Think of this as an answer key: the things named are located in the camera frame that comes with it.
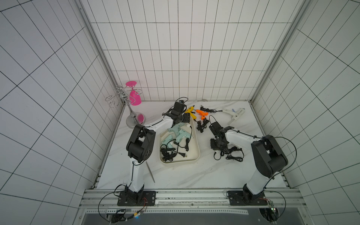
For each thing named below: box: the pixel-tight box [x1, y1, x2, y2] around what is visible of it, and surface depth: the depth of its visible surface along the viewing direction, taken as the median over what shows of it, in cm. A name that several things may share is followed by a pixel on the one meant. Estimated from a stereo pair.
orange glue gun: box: [195, 109, 209, 120], surface depth 112 cm
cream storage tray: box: [158, 118, 201, 165], surface depth 93 cm
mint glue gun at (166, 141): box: [161, 134, 173, 149], surface depth 96 cm
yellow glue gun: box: [184, 105, 197, 120], surface depth 114 cm
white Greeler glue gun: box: [221, 107, 246, 125], surface depth 111 cm
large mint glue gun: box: [167, 122, 185, 137], surface depth 100 cm
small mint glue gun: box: [175, 128, 193, 143], surface depth 97 cm
